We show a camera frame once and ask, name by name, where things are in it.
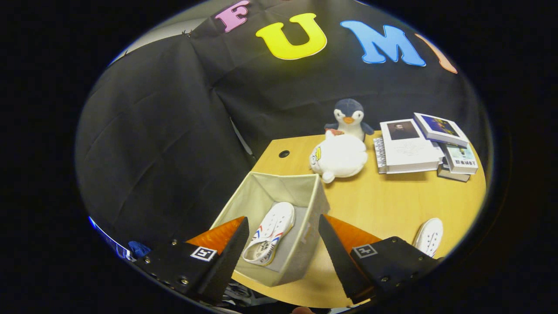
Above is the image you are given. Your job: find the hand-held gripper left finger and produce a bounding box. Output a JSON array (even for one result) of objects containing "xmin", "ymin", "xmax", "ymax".
[{"xmin": 133, "ymin": 216, "xmax": 250, "ymax": 306}]

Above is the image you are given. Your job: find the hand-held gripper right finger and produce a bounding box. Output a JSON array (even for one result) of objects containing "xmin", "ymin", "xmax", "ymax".
[{"xmin": 317, "ymin": 214, "xmax": 441, "ymax": 305}]

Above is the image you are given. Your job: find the white shoe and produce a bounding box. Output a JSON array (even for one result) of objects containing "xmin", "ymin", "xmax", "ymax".
[
  {"xmin": 412, "ymin": 218, "xmax": 444, "ymax": 258},
  {"xmin": 242, "ymin": 201, "xmax": 296, "ymax": 266}
]

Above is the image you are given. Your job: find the grey fabric storage box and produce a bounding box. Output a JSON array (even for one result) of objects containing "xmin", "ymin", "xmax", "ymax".
[{"xmin": 209, "ymin": 171, "xmax": 330, "ymax": 287}]

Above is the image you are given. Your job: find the blue cloth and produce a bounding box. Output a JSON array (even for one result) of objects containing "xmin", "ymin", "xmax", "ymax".
[{"xmin": 128, "ymin": 241, "xmax": 152, "ymax": 259}]

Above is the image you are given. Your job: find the white plush toy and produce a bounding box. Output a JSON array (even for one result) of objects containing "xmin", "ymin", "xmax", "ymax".
[{"xmin": 309, "ymin": 130, "xmax": 369, "ymax": 184}]

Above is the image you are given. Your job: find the thin white book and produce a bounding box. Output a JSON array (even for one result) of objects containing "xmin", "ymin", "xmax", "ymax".
[{"xmin": 374, "ymin": 137, "xmax": 441, "ymax": 175}]

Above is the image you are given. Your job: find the white book with dark portrait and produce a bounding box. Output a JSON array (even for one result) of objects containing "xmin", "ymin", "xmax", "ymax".
[{"xmin": 379, "ymin": 119, "xmax": 442, "ymax": 174}]

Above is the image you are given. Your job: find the dark cover book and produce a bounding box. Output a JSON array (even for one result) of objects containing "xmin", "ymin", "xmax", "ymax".
[{"xmin": 437, "ymin": 155, "xmax": 471, "ymax": 183}]

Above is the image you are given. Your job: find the penguin plush toy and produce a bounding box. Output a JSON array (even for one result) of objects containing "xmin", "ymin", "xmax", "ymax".
[{"xmin": 324, "ymin": 98, "xmax": 374, "ymax": 142}]

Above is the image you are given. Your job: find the book with pale teal cover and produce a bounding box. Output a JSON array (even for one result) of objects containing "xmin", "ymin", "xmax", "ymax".
[{"xmin": 444, "ymin": 143, "xmax": 479, "ymax": 175}]

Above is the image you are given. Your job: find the book with blue picture cover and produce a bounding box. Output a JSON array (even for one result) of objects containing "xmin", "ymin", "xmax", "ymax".
[{"xmin": 413, "ymin": 112, "xmax": 470, "ymax": 148}]

